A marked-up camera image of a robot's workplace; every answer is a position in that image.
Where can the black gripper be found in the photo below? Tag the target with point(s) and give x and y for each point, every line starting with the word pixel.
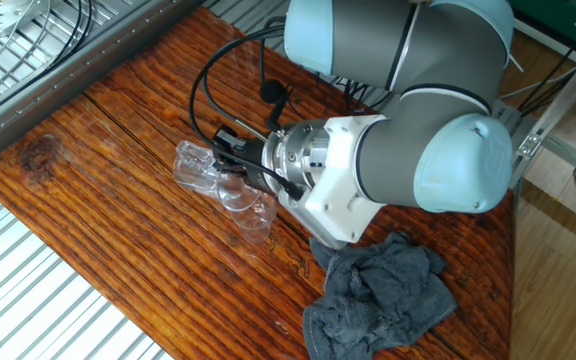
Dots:
pixel 255 165

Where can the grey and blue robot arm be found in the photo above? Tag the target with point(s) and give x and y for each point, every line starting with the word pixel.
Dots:
pixel 418 150

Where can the small clear plastic cup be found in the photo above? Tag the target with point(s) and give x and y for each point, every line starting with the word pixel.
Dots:
pixel 255 227

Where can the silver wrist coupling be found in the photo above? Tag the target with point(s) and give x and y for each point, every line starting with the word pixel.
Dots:
pixel 298 155

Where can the grey towel cloth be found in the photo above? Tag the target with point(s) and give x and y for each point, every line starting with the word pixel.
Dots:
pixel 378 300

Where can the aluminium strut with bracket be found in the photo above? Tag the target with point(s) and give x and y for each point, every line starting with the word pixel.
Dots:
pixel 563 100

